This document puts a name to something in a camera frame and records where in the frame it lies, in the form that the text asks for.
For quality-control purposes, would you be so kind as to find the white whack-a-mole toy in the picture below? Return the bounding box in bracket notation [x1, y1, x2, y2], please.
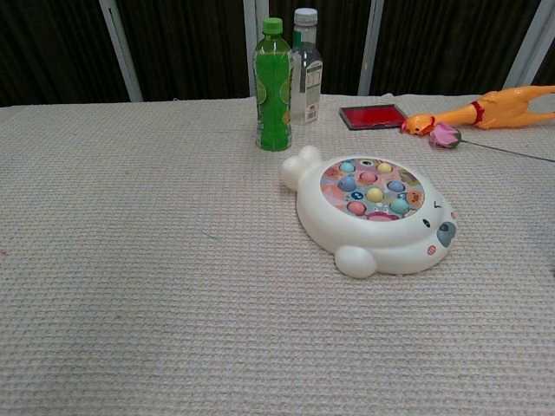
[279, 145, 459, 279]

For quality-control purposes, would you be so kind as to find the green drink bottle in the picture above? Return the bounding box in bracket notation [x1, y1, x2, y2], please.
[252, 16, 294, 153]

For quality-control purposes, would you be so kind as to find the clear water bottle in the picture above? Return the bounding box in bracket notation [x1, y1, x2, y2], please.
[289, 7, 324, 127]

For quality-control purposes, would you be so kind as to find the red ink pad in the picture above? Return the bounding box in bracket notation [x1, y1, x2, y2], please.
[338, 102, 408, 130]

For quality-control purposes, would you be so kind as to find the beige woven tablecloth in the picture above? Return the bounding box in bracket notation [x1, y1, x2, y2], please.
[0, 93, 555, 416]

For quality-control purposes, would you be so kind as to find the pink artificial rose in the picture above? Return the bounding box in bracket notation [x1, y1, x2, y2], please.
[428, 121, 555, 164]

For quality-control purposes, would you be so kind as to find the orange rubber chicken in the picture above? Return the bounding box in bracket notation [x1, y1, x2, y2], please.
[400, 85, 555, 138]

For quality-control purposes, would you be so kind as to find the silver aluminium frame post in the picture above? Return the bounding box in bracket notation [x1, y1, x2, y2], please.
[98, 0, 145, 103]
[357, 0, 386, 97]
[501, 0, 555, 90]
[242, 0, 271, 98]

